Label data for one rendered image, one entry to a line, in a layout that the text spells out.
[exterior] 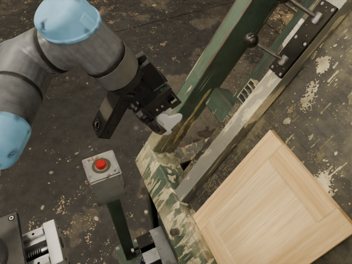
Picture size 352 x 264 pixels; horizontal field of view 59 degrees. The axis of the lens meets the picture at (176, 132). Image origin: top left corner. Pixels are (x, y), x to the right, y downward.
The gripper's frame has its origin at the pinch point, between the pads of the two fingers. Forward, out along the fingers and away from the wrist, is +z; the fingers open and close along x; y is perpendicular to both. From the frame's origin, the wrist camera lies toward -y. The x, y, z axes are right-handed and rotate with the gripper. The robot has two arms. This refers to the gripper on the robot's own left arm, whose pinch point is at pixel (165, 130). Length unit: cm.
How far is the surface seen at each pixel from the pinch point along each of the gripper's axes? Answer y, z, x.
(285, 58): 33.4, 12.9, 6.3
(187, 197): -12.9, 43.2, 3.9
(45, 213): -114, 94, 74
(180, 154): -11, 59, 30
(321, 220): 16.7, 27.1, -27.1
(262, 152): 15.6, 27.7, -4.6
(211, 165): 1.1, 33.8, 4.0
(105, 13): -23, 143, 299
